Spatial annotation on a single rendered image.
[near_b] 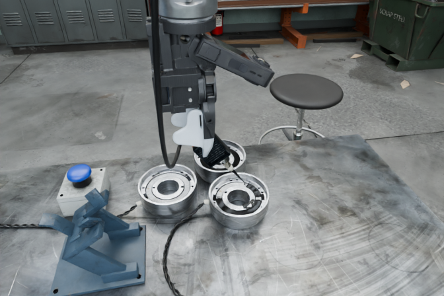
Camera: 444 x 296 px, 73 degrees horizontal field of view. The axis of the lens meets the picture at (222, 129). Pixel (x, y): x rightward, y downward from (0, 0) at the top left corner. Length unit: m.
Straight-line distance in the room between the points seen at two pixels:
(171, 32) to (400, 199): 0.51
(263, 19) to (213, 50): 4.08
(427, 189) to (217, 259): 1.69
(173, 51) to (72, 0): 3.46
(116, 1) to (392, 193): 3.44
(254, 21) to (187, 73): 4.05
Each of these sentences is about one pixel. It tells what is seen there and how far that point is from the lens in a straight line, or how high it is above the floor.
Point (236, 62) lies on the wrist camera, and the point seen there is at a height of 1.08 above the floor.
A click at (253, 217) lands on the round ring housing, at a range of 0.51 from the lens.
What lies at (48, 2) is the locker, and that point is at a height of 0.55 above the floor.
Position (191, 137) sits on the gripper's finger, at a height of 0.97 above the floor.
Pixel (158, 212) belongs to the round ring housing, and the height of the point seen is 0.82.
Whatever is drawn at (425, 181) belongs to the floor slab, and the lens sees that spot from 2.13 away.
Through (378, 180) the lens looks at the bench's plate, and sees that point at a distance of 0.69.
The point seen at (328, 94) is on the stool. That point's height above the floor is 0.62.
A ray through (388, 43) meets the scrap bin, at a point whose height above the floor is 0.17.
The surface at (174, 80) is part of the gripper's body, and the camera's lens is 0.39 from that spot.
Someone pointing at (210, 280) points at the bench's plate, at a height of 0.80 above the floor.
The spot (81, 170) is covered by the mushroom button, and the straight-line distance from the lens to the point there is 0.58.
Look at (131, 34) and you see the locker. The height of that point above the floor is 0.18.
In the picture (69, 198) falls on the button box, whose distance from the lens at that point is 0.58.
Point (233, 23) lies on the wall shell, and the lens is 4.37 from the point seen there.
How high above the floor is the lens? 1.23
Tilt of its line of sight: 34 degrees down
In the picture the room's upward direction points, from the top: straight up
